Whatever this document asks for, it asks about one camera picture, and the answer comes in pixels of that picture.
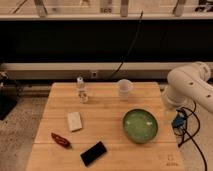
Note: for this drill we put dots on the red chili pepper toy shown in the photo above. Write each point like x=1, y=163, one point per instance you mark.
x=61, y=141

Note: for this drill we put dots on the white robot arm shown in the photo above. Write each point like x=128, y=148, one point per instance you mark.
x=189, y=82

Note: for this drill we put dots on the white wall outlet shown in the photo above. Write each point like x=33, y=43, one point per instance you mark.
x=94, y=74

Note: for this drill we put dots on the white rectangular sponge block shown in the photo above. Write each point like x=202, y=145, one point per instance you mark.
x=74, y=121

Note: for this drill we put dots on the blue connector box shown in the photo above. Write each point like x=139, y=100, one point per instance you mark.
x=178, y=121

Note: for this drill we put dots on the clear plastic bottle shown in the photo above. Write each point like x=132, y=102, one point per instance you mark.
x=82, y=92

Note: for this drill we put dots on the black smartphone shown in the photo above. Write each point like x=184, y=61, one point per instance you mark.
x=93, y=153

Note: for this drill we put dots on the translucent plastic cup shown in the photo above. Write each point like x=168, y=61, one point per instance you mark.
x=125, y=86

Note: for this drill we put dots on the green round bowl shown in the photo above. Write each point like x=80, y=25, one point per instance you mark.
x=140, y=126

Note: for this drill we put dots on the black equipment at left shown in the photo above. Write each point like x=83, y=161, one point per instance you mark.
x=7, y=103

